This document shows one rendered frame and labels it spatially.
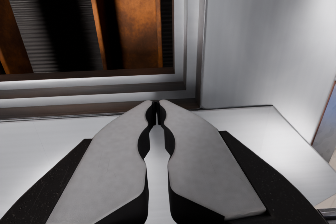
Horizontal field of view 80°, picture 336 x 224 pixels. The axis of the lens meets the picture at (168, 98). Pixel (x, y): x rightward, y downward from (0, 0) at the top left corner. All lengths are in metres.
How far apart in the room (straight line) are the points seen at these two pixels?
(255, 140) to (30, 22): 0.45
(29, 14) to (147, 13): 0.26
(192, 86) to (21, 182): 0.15
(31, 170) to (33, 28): 0.35
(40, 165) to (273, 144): 0.18
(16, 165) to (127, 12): 0.22
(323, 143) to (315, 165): 0.31
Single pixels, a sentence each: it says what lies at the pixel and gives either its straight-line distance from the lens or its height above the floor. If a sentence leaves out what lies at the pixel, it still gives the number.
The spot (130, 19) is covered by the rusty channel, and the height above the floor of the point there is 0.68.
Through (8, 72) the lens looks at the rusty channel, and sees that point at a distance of 0.34.
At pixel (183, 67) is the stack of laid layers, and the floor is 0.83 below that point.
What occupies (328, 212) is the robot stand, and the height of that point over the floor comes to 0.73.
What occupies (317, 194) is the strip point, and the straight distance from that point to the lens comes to 0.25.
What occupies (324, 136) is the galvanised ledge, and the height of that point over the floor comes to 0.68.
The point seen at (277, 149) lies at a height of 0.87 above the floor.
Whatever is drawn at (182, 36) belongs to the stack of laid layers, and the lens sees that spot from 0.16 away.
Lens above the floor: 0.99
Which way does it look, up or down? 63 degrees down
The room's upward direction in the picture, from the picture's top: 172 degrees clockwise
